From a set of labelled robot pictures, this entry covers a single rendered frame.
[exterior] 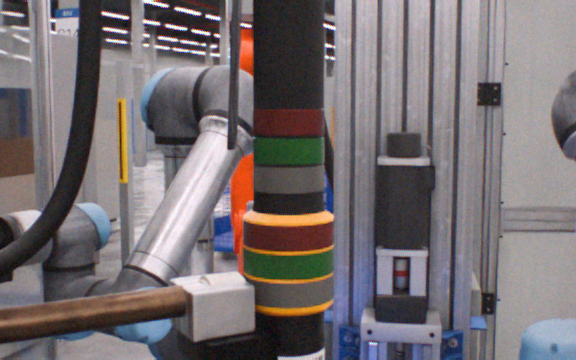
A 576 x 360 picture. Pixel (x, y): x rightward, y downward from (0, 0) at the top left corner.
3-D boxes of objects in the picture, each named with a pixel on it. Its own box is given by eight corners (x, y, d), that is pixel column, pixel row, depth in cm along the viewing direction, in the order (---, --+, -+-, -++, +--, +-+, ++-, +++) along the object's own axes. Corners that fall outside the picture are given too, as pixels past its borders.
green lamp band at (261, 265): (269, 285, 31) (269, 258, 31) (228, 265, 35) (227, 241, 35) (352, 273, 33) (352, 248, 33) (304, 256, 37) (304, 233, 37)
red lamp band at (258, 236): (269, 256, 31) (269, 228, 31) (227, 239, 35) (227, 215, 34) (352, 246, 33) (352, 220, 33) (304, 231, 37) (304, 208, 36)
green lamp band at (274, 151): (273, 166, 31) (273, 138, 31) (240, 161, 34) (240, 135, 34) (338, 163, 33) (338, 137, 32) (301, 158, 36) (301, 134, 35)
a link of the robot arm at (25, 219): (53, 216, 96) (18, 203, 100) (24, 221, 92) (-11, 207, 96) (51, 269, 97) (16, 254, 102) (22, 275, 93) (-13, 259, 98)
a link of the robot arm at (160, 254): (303, 98, 118) (167, 364, 96) (251, 98, 125) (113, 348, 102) (273, 47, 111) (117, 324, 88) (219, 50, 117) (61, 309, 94)
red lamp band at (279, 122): (273, 137, 31) (273, 108, 31) (240, 134, 34) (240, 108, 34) (338, 135, 32) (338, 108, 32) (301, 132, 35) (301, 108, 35)
